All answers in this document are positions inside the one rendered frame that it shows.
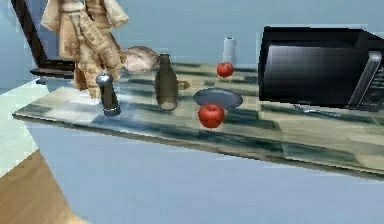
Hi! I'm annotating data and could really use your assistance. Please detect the red tomato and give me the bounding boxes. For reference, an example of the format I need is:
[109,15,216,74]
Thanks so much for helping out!
[216,61,235,79]

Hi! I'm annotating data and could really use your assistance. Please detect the black pepper shaker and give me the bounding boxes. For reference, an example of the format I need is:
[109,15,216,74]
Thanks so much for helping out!
[95,73,122,118]

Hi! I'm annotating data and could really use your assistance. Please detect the red apple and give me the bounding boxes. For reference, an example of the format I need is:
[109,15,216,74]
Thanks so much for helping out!
[197,103,226,130]

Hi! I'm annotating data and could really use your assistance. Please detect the grey round plate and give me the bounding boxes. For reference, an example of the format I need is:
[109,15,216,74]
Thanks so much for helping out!
[192,87,244,111]

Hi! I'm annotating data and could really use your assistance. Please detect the olive green glass bottle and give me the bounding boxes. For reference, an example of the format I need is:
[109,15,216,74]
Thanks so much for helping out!
[154,53,180,112]

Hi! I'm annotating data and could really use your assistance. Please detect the marbled green worktop counter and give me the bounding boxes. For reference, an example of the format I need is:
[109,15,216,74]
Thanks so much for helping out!
[12,62,384,224]

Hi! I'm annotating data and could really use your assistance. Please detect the white vase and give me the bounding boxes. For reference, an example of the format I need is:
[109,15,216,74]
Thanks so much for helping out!
[221,36,238,67]

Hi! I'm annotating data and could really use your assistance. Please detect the beige cloth statue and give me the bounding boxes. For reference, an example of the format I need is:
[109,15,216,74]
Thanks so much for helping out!
[40,0,130,100]

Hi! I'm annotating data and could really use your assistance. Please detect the black microwave oven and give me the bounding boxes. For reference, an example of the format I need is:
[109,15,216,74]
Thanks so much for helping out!
[258,25,384,113]

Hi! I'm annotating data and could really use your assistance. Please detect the silver butter knife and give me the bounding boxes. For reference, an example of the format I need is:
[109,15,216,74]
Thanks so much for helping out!
[292,104,343,119]

